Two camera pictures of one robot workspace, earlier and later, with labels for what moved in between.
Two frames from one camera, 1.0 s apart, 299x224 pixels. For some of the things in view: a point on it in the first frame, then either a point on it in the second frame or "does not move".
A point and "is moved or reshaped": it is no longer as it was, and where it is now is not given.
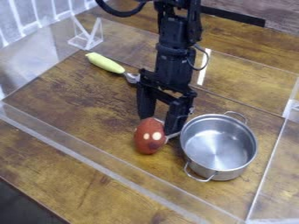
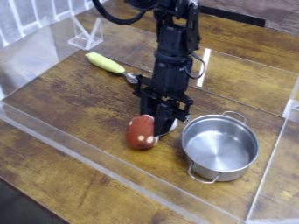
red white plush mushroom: (150, 136) is moved or reshaped
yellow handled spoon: (131, 77) does not move
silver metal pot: (219, 145) does not move
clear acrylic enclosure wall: (59, 180) does not move
